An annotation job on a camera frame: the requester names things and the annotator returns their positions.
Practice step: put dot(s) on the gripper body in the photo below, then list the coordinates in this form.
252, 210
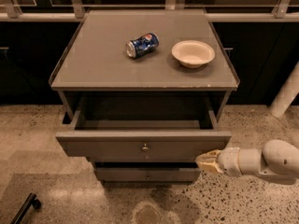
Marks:
230, 162

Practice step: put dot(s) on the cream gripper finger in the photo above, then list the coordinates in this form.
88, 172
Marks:
208, 162

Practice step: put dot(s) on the grey top drawer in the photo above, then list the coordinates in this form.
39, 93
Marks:
137, 126

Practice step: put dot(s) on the grey drawer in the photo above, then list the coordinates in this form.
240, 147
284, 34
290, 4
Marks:
137, 126
173, 172

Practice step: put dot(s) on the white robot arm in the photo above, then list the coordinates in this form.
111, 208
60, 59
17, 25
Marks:
275, 161

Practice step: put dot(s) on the grey drawer cabinet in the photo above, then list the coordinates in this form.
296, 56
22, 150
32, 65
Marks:
97, 60

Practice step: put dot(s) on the grey lower drawer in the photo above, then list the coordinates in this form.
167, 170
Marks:
173, 172

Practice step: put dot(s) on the blue soda can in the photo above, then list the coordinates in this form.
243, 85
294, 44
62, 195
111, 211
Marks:
145, 44

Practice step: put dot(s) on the black wheeled base leg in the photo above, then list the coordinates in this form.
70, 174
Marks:
31, 201

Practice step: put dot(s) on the metal railing frame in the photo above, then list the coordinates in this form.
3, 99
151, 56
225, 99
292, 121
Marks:
215, 10

